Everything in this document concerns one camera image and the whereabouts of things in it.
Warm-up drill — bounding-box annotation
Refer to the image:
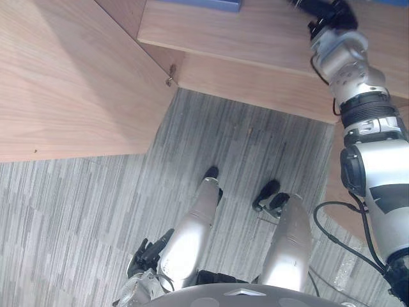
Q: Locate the grey robot torso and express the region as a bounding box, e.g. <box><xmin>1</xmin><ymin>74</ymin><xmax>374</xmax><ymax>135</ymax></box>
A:
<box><xmin>140</xmin><ymin>282</ymin><xmax>352</xmax><ymax>307</ymax></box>

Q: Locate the wooden office cabinet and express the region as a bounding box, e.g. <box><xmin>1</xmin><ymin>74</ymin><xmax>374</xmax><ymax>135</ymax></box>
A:
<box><xmin>95</xmin><ymin>0</ymin><xmax>409</xmax><ymax>125</ymax></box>

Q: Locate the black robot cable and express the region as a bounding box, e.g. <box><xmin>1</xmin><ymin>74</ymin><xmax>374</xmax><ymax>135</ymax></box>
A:
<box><xmin>313</xmin><ymin>200</ymin><xmax>392</xmax><ymax>276</ymax></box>

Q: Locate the silver robot right leg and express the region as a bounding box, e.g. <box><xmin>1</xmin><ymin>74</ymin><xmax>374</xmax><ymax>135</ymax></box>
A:
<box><xmin>252</xmin><ymin>180</ymin><xmax>313</xmax><ymax>292</ymax></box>

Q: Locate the silver robot leg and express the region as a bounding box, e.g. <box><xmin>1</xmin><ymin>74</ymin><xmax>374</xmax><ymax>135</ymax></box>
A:
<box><xmin>158</xmin><ymin>166</ymin><xmax>224</xmax><ymax>289</ymax></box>
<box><xmin>252</xmin><ymin>180</ymin><xmax>313</xmax><ymax>292</ymax></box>

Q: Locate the silver robot left leg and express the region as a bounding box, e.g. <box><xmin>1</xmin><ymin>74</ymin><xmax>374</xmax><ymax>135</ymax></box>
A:
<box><xmin>158</xmin><ymin>166</ymin><xmax>224</xmax><ymax>289</ymax></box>

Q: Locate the metal door hinge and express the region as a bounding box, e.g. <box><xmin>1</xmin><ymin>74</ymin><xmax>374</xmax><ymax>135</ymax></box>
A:
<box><xmin>164</xmin><ymin>63</ymin><xmax>178</xmax><ymax>88</ymax></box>

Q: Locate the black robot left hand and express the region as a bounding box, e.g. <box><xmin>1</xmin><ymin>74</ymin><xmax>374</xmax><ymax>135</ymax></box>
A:
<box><xmin>127</xmin><ymin>228</ymin><xmax>175</xmax><ymax>278</ymax></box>

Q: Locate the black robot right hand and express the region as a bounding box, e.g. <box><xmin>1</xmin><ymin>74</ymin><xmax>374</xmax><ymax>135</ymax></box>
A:
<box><xmin>285</xmin><ymin>0</ymin><xmax>359</xmax><ymax>31</ymax></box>

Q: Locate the blue folder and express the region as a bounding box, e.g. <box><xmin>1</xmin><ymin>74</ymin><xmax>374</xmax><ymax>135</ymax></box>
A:
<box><xmin>158</xmin><ymin>0</ymin><xmax>242</xmax><ymax>14</ymax></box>

